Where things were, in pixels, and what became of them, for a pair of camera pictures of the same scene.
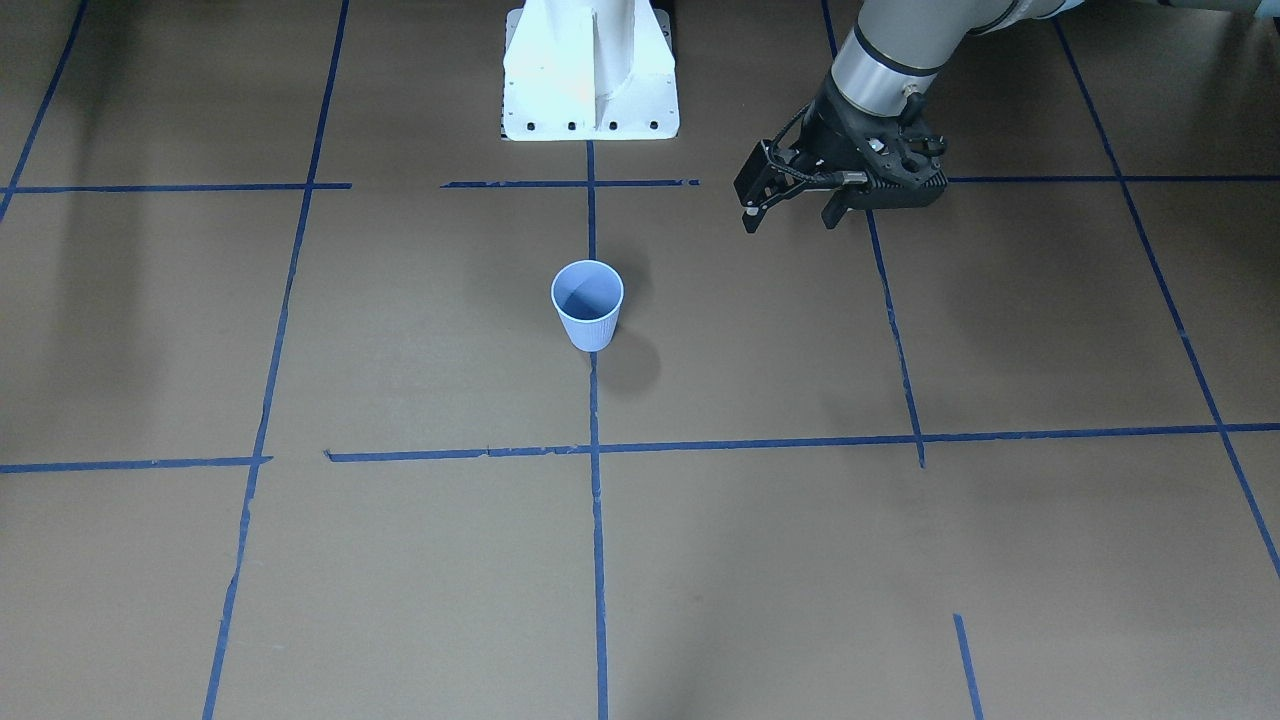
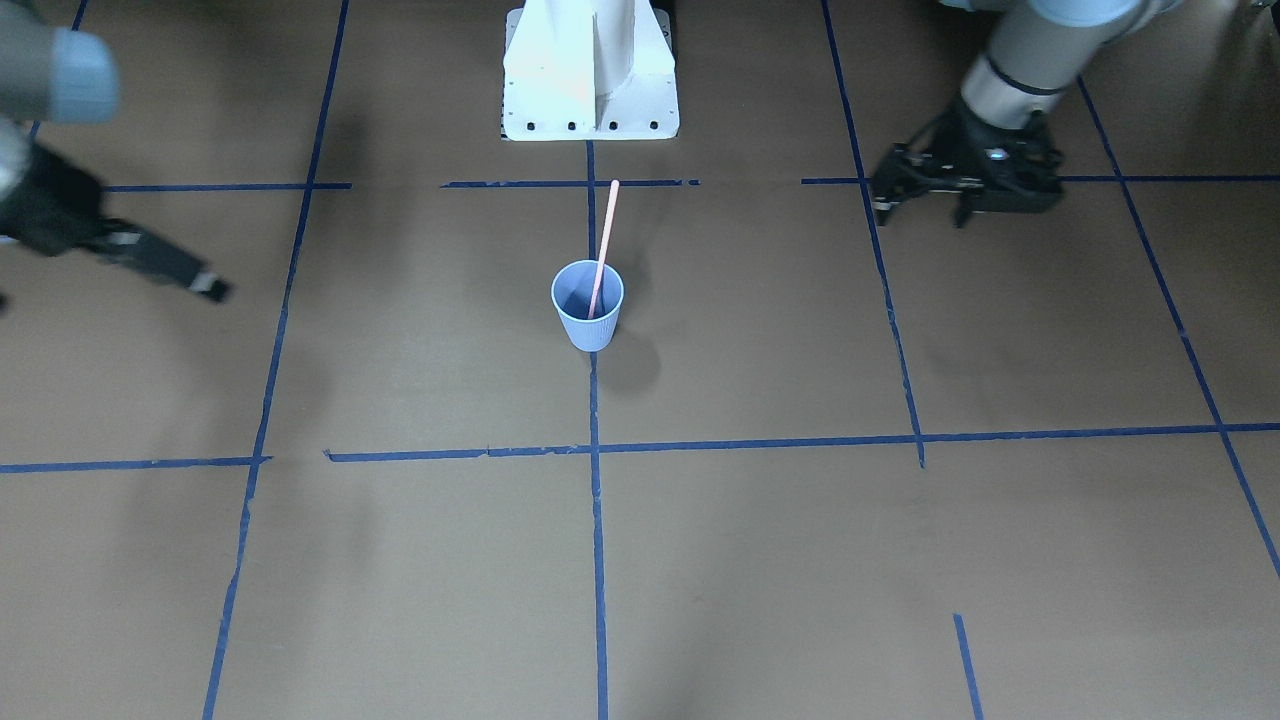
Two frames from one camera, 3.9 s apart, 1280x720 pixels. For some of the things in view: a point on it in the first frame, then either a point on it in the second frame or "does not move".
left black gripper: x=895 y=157 to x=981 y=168
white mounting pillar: x=589 y=70 does not move
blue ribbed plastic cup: x=588 y=294 does not move
